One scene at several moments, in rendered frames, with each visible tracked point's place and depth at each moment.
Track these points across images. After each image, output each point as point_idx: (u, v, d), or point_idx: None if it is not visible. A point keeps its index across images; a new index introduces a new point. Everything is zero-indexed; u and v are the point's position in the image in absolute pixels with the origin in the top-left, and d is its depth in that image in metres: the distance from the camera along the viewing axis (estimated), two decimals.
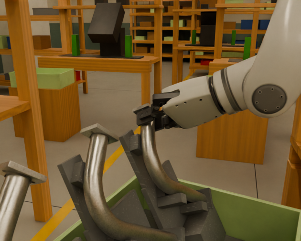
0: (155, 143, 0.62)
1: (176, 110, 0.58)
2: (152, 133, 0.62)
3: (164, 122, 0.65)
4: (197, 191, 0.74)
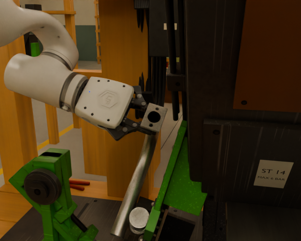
0: None
1: None
2: None
3: (137, 124, 0.65)
4: (118, 218, 0.66)
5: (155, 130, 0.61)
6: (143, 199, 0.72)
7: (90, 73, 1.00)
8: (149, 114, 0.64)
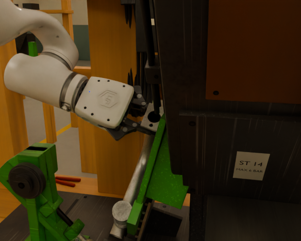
0: None
1: None
2: None
3: (137, 124, 0.65)
4: None
5: (155, 130, 0.61)
6: None
7: (80, 70, 1.01)
8: (149, 114, 0.64)
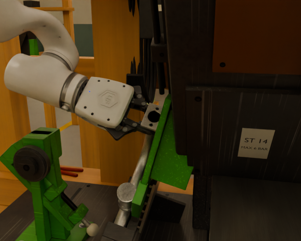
0: None
1: None
2: None
3: (137, 124, 0.65)
4: (118, 219, 0.66)
5: (155, 129, 0.61)
6: None
7: (83, 60, 1.01)
8: (149, 114, 0.64)
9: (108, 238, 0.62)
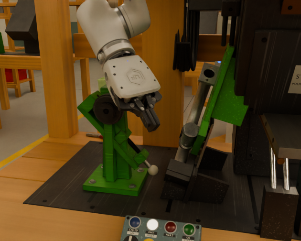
0: (197, 89, 0.82)
1: None
2: (199, 83, 0.81)
3: (144, 112, 0.66)
4: None
5: (211, 83, 0.74)
6: None
7: None
8: (204, 72, 0.76)
9: (172, 171, 0.75)
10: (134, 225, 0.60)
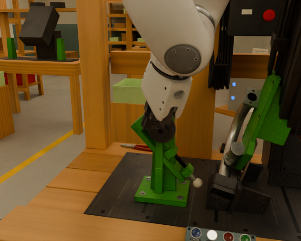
0: (238, 109, 0.90)
1: (144, 83, 0.60)
2: (241, 104, 0.89)
3: (152, 114, 0.63)
4: None
5: (254, 106, 0.82)
6: (225, 145, 0.94)
7: None
8: (247, 95, 0.84)
9: (218, 185, 0.83)
10: (195, 235, 0.68)
